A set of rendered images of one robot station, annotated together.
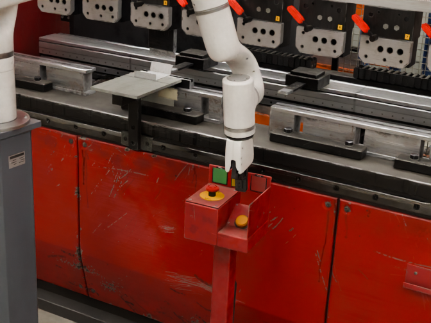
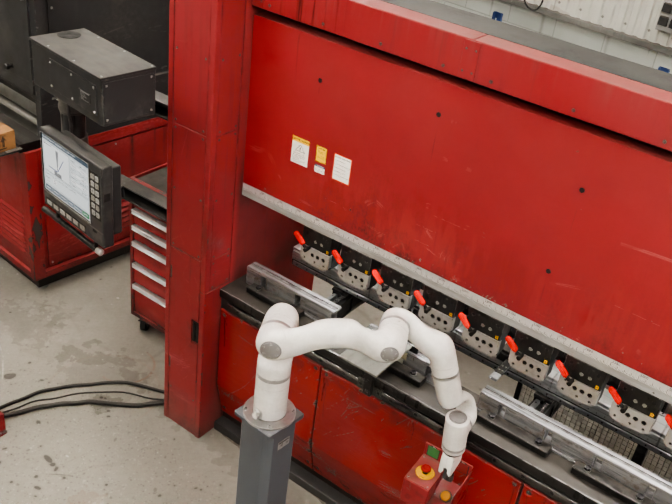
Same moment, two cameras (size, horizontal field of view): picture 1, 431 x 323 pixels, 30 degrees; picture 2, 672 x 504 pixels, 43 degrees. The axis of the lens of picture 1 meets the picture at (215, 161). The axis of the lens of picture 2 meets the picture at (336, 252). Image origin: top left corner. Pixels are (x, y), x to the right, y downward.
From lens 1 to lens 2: 1.47 m
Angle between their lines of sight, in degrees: 12
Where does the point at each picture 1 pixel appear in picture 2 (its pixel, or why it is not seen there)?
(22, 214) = (282, 473)
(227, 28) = (455, 390)
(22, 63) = (281, 287)
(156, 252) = (373, 465)
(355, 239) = not seen: outside the picture
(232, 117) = (449, 443)
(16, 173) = (282, 451)
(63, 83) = (313, 314)
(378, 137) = (562, 442)
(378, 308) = not seen: outside the picture
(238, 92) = (456, 431)
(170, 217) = (388, 447)
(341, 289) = not seen: outside the picture
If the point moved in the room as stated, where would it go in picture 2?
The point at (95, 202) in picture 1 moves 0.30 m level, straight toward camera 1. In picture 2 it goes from (329, 416) to (329, 466)
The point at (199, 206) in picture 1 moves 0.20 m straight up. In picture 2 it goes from (414, 484) to (424, 445)
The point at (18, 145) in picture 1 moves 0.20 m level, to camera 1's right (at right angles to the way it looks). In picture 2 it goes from (286, 434) to (341, 444)
